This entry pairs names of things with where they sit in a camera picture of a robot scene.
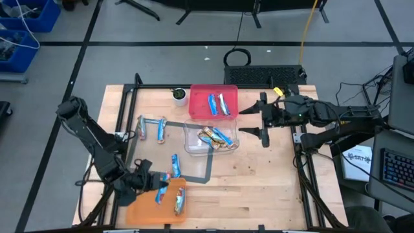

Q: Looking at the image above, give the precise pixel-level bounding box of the dark grey chair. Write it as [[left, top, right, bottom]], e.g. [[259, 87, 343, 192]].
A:
[[344, 205, 414, 233]]

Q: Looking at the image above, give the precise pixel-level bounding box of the white cable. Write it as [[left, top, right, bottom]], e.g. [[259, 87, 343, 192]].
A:
[[0, 0, 41, 50]]

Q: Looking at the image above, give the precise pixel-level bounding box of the black box device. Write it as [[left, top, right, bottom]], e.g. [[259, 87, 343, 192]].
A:
[[402, 60, 414, 85]]

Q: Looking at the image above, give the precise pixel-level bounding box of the yellow cable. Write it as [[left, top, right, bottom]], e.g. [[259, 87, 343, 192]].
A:
[[298, 0, 320, 65]]

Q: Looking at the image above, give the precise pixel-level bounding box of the black bordered mesh mat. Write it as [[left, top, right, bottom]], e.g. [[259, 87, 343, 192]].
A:
[[125, 120, 215, 184]]

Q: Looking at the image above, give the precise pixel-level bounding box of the clear plastic bin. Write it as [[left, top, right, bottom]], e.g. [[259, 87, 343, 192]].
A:
[[182, 118, 240, 158]]

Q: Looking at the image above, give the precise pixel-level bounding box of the orange plastic bin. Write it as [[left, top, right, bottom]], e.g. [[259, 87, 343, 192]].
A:
[[125, 177, 188, 227]]

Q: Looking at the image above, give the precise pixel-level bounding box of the black cable bundle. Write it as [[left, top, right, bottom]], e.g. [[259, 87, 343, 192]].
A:
[[334, 48, 414, 109]]

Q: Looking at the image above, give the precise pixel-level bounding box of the black backdrop with stand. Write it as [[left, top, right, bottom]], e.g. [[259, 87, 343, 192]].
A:
[[114, 0, 331, 30]]

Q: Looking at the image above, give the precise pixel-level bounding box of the blue storage bin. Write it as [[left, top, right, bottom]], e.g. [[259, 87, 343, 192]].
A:
[[0, 29, 41, 74], [0, 0, 61, 33]]

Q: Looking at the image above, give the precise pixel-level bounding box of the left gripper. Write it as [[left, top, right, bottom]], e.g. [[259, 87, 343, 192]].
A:
[[113, 157, 170, 208]]

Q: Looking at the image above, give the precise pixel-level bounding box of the grey cart base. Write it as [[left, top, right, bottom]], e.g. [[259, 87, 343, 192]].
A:
[[0, 71, 29, 85]]

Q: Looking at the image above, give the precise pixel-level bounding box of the black metal table frame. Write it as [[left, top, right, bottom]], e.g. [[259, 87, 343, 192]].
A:
[[77, 72, 349, 230]]

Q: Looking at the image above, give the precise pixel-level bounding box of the grey desk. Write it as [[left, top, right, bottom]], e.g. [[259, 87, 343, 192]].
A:
[[368, 127, 414, 214], [387, 54, 414, 136]]

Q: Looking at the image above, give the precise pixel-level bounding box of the red green granola bar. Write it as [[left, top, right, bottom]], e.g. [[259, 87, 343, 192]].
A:
[[174, 186, 186, 217]]

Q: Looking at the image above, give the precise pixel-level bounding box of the coiled black cable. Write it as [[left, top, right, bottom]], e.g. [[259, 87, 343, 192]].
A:
[[223, 11, 252, 67]]

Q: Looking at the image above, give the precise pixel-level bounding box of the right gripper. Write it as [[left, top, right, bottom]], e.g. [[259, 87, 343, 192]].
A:
[[238, 91, 294, 148]]

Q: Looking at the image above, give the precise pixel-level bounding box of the white paper sheet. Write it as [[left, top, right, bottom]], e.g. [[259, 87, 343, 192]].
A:
[[341, 144, 373, 183]]

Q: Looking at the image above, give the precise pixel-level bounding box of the black perforated box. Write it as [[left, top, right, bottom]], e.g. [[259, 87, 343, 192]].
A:
[[223, 64, 308, 87]]

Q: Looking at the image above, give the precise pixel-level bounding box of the black keyboard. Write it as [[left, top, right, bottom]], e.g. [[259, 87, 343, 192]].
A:
[[381, 148, 414, 192]]

